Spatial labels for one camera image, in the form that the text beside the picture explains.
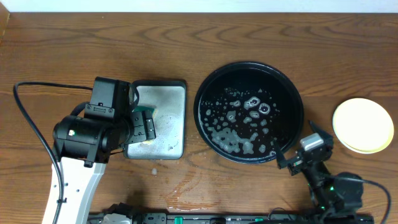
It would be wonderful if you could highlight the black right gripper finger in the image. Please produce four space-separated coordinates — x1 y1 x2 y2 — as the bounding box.
308 120 331 140
274 141 287 169

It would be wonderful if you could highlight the green yellow sponge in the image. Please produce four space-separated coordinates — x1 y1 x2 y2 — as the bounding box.
132 106 156 143

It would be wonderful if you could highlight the yellow plate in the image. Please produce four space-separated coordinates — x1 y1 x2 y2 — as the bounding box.
332 98 394 154

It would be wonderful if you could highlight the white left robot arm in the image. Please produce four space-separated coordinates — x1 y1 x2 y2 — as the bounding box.
42 102 156 223

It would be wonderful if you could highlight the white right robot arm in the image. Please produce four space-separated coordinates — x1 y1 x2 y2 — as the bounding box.
275 121 364 223

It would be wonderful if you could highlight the black rectangular soap tray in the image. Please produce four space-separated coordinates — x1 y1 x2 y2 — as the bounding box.
123 80 186 160

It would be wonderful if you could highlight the round black tray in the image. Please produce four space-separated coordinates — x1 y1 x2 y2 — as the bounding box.
193 62 304 164

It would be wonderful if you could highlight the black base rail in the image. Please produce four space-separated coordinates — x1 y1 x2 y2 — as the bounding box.
88 212 374 224

